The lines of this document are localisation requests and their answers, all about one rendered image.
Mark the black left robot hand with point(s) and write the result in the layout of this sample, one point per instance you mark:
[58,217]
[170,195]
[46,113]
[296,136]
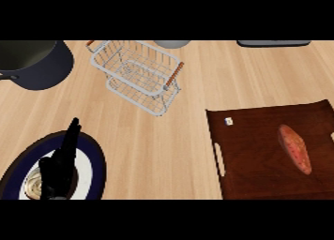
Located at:
[58,168]

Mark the dark brown wooden tray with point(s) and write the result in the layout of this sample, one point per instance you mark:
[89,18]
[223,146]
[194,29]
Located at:
[262,162]

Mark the orange sweet potato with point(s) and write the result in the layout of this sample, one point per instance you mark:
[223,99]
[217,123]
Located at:
[294,153]

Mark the dark blue rimmed plate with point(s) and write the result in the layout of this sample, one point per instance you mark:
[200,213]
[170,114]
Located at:
[93,156]

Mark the dark grey pot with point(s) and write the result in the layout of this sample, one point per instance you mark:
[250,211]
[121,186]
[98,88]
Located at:
[40,67]

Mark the pale grey round object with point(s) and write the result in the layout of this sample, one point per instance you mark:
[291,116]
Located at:
[171,43]

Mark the dark grey flat appliance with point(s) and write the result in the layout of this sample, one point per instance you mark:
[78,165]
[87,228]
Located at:
[272,43]

